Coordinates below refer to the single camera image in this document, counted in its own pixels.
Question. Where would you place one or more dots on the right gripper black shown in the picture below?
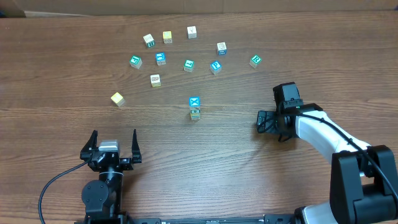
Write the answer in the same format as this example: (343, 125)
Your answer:
(264, 115)

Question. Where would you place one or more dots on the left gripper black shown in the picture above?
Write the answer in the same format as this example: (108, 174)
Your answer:
(127, 163)

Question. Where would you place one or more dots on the wooden block airplane drawing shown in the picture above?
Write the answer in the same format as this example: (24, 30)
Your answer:
(195, 116)

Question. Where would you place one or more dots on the white block green number side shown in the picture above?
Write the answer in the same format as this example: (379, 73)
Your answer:
(194, 111)

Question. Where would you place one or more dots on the blue letter X block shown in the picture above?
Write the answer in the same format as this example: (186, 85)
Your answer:
(194, 101)

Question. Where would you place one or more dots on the blue letter P block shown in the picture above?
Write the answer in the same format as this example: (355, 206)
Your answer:
(215, 67)

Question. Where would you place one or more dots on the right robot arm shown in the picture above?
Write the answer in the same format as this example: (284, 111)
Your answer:
(363, 182)

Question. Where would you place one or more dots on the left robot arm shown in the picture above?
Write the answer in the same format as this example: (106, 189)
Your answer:
(103, 197)

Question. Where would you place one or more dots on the yellow top block near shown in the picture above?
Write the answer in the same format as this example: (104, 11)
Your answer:
(118, 99)

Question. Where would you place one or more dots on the green letter R block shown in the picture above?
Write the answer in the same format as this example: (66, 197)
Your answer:
(255, 61)

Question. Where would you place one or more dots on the wooden block yellow side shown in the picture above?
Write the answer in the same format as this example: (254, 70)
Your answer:
(155, 80)

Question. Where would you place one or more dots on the white block blue side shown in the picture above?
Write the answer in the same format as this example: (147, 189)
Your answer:
(221, 48)

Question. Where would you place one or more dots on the green letter block left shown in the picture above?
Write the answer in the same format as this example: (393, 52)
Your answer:
(135, 62)

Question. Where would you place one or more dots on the green number 7 block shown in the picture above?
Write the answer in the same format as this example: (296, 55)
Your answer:
(189, 66)

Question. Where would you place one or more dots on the blue letter T block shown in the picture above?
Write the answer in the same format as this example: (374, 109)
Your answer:
(160, 58)

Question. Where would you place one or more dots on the white block top centre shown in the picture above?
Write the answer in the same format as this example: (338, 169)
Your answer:
(192, 32)

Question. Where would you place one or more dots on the yellow top block far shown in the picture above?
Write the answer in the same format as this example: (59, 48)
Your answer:
(167, 37)

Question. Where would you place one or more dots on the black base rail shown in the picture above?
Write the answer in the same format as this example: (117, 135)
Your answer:
(266, 219)

